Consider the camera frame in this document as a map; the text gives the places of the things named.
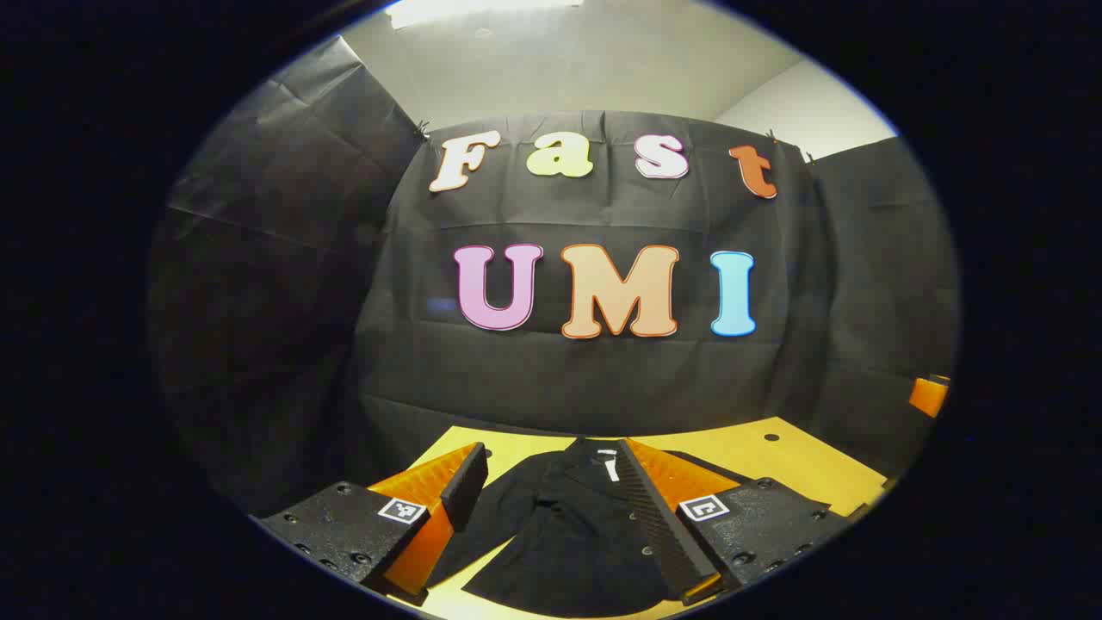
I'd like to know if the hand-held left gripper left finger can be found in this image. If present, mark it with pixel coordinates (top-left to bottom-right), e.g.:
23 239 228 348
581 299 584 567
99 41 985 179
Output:
258 442 489 604

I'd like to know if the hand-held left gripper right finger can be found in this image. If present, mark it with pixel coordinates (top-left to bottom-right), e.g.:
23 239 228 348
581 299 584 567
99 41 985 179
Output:
616 437 853 606

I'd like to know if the black button-up shirt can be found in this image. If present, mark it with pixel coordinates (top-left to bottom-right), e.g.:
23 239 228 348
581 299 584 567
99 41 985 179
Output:
426 437 741 619

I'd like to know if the black backdrop cloth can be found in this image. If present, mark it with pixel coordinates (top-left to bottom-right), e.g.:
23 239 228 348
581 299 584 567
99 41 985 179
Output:
146 34 961 518

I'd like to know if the ceiling light panel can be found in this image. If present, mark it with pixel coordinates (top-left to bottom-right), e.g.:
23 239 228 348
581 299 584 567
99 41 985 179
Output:
385 0 586 29

